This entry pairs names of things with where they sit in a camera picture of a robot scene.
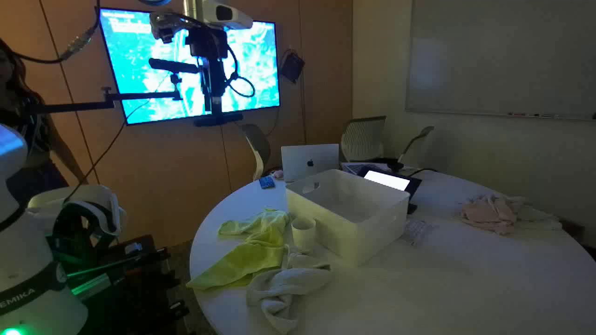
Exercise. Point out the black stereo camera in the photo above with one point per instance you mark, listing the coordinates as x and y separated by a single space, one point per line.
173 64

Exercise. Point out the black robot cart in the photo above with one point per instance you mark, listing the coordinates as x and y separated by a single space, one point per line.
123 291

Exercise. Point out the pink cloth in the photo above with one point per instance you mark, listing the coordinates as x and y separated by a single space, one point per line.
490 215

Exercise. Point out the person in dark clothes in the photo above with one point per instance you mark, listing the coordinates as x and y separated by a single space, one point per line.
15 81

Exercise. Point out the silver laptop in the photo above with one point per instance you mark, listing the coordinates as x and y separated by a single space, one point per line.
309 163

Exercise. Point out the white VR headset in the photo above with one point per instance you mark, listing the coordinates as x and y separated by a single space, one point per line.
99 206

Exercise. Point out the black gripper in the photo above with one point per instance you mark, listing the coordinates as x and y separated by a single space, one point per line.
207 49

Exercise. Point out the wall mounted TV monitor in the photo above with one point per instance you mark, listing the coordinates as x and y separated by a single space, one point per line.
130 49

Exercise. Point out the yellow towel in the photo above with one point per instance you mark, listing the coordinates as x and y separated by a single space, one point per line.
242 261

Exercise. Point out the curved grey chair back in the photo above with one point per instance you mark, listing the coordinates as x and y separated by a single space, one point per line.
425 131

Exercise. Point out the black wall device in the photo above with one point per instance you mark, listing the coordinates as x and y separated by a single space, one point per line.
292 66

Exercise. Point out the white plastic basket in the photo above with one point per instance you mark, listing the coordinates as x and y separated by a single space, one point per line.
365 235

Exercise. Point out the white towel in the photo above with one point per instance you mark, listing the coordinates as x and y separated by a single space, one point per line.
279 299

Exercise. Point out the small clear plastic packet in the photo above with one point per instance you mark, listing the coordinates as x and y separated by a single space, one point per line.
419 232

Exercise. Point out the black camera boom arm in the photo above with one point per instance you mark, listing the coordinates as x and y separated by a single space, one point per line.
74 105

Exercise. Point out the white paper cup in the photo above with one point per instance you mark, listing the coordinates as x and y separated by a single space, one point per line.
303 239

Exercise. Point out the tablet with lit screen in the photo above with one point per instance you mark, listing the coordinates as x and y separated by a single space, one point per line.
387 180

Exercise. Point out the whiteboard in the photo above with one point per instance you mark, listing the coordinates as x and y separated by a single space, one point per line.
495 57

